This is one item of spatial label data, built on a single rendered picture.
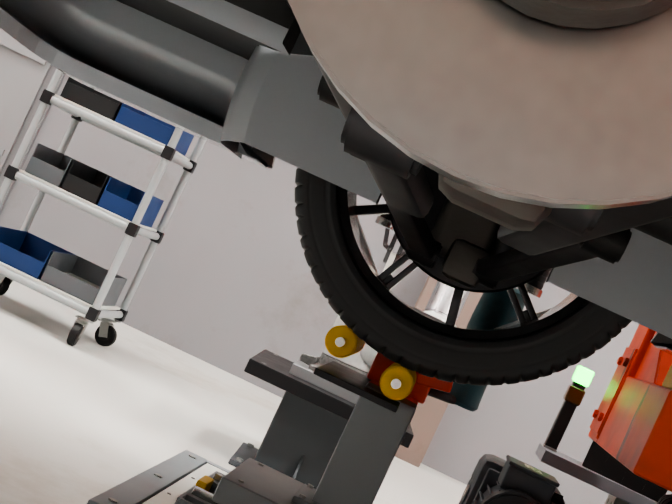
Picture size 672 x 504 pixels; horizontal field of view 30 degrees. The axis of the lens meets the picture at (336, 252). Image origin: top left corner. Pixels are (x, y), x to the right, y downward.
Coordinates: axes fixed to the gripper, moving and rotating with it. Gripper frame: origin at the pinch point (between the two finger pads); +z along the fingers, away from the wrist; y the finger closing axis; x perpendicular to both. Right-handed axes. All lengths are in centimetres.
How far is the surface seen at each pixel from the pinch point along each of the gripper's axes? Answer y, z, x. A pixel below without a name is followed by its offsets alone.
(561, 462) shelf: -56, 28, 41
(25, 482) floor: 43, 72, 96
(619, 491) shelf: -71, 29, 42
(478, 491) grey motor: -39, 39, 75
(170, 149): 88, -12, -85
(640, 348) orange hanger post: -59, -1, 63
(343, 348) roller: -4, 23, 114
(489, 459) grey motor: -38, 33, 73
